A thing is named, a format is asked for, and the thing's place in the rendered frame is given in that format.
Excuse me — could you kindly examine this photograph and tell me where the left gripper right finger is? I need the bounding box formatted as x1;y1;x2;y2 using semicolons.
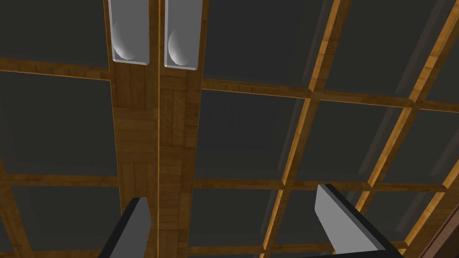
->
314;184;397;257

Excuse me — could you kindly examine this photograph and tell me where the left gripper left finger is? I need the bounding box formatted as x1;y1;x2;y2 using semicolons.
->
98;197;152;258

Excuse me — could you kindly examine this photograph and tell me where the wooden glass-paned door leaf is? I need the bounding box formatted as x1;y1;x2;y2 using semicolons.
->
0;0;159;258
158;0;459;258

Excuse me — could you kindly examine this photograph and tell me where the grey door handle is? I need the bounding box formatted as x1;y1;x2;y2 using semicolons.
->
107;0;150;66
164;0;204;71

